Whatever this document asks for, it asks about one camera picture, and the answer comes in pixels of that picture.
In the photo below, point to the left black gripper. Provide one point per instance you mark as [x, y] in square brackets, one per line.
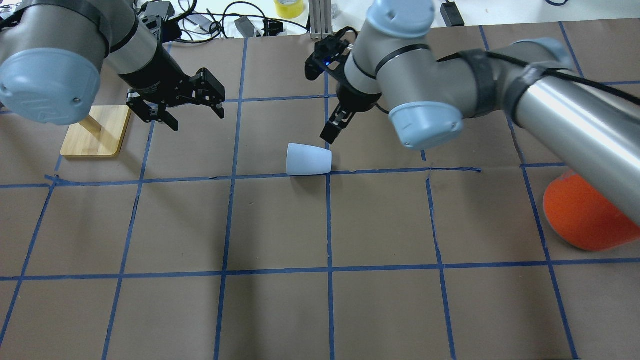
[154, 71]

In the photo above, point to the wooden cup stand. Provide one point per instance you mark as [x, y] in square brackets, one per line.
[99, 135]

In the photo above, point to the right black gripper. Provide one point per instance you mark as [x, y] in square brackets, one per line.
[356, 102]

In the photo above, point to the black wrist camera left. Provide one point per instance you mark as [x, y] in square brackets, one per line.
[157, 16]

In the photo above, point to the aluminium extrusion post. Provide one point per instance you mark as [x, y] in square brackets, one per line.
[320, 17]

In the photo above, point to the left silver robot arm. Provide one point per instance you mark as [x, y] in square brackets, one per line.
[53, 52]

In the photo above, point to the grey power brick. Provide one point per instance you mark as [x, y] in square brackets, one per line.
[247, 28]

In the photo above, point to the yellow tape roll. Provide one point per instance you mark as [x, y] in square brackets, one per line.
[289, 9]

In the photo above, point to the white plastic cup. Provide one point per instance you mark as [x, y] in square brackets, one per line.
[307, 160]

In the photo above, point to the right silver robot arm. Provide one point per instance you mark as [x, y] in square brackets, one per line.
[590, 126]

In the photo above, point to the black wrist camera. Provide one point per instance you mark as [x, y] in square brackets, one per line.
[157, 16]
[330, 56]

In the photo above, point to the orange cylindrical container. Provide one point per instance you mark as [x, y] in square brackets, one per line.
[583, 217]

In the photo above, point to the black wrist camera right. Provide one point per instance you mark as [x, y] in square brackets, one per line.
[330, 56]

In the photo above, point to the small black adapter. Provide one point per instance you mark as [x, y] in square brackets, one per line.
[451, 14]

